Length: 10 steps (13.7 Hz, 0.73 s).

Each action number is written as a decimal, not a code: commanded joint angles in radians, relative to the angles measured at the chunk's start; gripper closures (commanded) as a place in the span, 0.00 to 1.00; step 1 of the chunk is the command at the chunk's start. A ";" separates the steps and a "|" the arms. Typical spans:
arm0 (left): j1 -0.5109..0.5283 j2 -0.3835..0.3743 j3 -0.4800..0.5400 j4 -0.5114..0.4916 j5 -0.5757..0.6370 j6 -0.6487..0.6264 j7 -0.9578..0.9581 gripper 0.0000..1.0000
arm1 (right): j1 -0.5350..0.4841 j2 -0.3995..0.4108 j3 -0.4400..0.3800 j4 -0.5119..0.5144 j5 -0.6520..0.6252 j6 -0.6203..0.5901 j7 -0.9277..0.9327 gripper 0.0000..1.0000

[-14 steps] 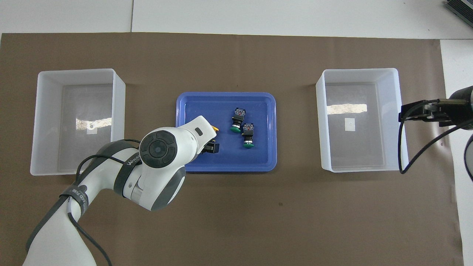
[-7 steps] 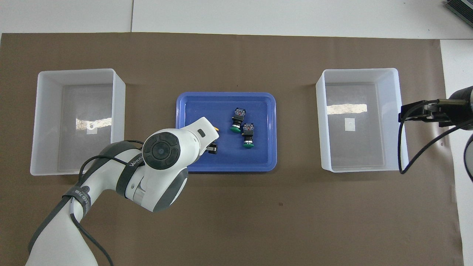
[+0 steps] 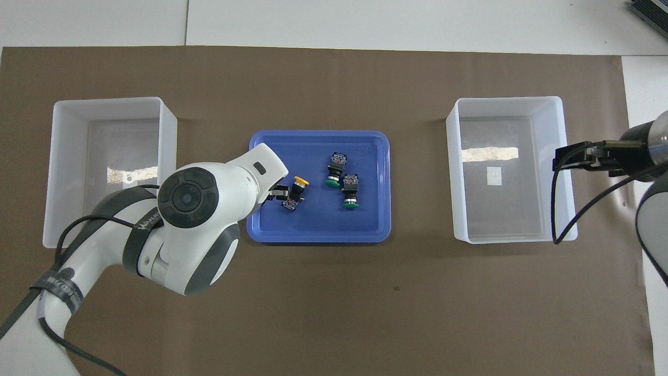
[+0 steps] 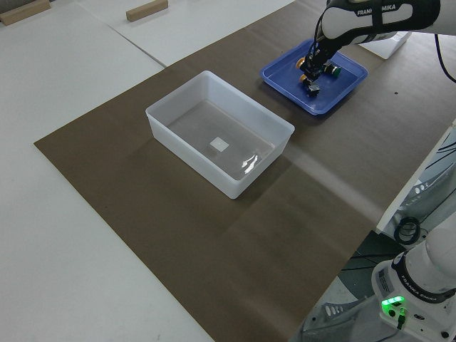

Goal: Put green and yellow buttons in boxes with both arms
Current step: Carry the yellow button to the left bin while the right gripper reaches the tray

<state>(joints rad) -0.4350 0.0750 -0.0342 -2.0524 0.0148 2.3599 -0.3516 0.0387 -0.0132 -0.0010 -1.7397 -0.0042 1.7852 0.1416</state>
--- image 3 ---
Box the translucent white plastic box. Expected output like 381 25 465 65
445 96 579 244
42 97 178 249

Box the dark grey ribbed device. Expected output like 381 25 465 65
629 0 668 38

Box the brown paper mat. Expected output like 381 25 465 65
0 46 655 376

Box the green push button switch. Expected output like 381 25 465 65
341 173 361 210
324 151 348 188

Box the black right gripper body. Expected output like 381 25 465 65
605 124 654 183

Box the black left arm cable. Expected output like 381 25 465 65
0 184 160 376

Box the blue plastic tray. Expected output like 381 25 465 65
246 130 391 244

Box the yellow push button switch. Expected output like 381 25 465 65
281 176 309 212

